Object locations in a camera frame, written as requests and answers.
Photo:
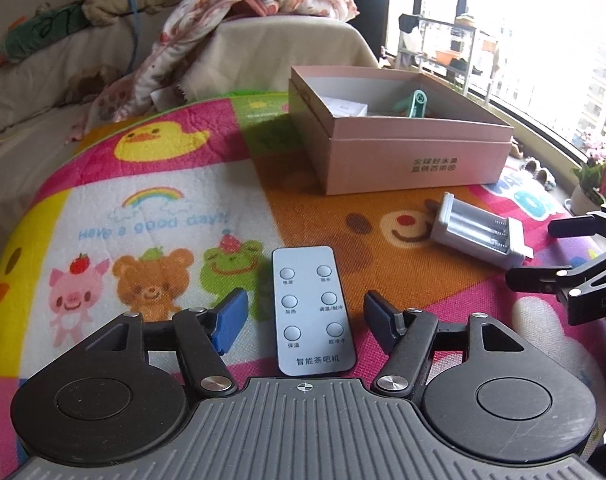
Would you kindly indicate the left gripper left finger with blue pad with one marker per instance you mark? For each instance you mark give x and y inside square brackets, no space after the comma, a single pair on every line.
[203,336]

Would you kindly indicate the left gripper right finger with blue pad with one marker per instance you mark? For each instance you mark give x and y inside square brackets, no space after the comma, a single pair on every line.
[407,338]

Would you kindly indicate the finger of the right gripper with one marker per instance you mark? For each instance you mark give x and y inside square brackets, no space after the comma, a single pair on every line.
[593,223]
[548,279]

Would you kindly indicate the white battery charger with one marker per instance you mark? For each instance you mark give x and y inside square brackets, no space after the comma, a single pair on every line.
[480,234]

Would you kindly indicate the white remote control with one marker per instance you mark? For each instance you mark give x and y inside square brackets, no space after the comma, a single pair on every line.
[313,335]

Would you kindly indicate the teal plastic clip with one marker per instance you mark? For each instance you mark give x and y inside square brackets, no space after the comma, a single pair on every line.
[413,106]

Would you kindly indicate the grey charger retail box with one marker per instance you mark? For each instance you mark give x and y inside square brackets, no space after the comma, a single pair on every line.
[342,108]

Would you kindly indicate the grey slippers pair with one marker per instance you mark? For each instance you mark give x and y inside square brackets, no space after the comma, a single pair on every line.
[540,174]

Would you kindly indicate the potted pink orchid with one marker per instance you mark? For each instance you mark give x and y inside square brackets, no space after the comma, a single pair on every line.
[590,191]

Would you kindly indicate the colourful cartoon play mat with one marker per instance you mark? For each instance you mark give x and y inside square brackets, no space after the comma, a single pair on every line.
[175,211]

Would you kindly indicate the pink cardboard box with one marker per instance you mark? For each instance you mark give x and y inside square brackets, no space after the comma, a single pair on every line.
[457,143]

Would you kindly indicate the metal balcony shelf rack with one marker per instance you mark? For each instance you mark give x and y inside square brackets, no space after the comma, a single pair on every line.
[458,52]

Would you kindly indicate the brown plush toy on sofa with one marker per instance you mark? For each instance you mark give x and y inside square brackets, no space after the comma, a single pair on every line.
[89,82]

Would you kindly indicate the beige covered sofa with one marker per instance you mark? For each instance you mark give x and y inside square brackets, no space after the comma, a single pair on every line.
[48,95]

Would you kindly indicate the floral pink blanket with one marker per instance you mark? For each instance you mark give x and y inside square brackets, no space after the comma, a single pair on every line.
[189,23]

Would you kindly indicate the green plush pillow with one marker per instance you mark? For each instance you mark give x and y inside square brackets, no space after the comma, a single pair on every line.
[42,30]

